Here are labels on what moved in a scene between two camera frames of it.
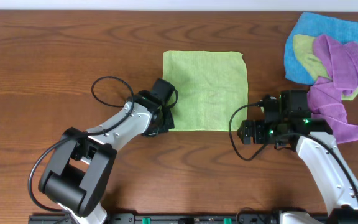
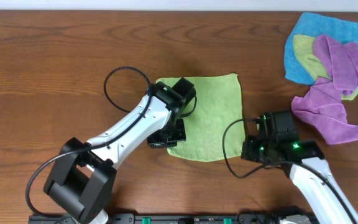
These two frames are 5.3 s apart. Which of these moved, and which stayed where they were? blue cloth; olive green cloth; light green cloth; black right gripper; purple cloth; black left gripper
Moved: light green cloth; black right gripper; black left gripper
Stayed: blue cloth; purple cloth; olive green cloth
